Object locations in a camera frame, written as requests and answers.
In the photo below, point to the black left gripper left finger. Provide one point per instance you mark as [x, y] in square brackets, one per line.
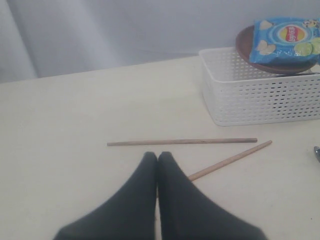
[128, 215]

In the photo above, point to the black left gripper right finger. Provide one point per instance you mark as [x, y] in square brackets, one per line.
[187, 214]

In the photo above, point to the wooden chopstick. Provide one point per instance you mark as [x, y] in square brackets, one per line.
[228, 161]
[182, 142]

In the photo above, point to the white perforated plastic basket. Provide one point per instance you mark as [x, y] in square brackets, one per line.
[237, 94]

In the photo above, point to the silver table knife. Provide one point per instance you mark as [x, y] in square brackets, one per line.
[317, 152]

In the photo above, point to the brown wooden plate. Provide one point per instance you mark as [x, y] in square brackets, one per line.
[244, 44]

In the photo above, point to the blue chips bag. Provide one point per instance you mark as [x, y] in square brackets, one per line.
[285, 40]

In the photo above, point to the dark foil packet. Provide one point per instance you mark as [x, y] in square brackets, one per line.
[301, 74]

